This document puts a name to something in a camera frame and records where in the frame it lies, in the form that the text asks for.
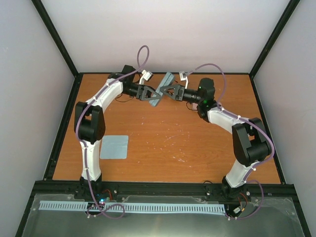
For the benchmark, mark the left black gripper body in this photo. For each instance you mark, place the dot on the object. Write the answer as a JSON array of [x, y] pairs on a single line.
[[138, 94]]

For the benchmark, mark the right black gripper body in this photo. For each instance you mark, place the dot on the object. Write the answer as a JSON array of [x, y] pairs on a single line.
[[187, 98]]

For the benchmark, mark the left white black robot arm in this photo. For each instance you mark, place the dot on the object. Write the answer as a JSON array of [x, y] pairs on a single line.
[[90, 124]]

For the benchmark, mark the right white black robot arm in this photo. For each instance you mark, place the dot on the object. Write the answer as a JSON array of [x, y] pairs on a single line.
[[251, 145]]

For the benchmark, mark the left light-blue cleaning cloth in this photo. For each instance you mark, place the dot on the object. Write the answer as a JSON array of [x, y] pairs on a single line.
[[114, 147]]

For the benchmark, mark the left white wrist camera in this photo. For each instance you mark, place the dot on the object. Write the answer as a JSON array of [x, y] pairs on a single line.
[[146, 76]]

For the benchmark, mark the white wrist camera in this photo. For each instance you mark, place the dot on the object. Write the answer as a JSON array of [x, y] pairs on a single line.
[[146, 76], [184, 77]]

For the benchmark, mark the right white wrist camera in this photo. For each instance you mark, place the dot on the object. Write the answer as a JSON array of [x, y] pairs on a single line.
[[184, 77]]

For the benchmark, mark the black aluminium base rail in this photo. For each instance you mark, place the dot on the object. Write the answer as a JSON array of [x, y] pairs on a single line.
[[118, 190]]

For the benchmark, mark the black cage frame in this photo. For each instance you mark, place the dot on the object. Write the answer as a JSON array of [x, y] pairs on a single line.
[[22, 229]]

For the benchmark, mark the light-blue slotted cable duct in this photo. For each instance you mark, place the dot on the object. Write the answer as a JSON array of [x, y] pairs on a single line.
[[139, 208]]

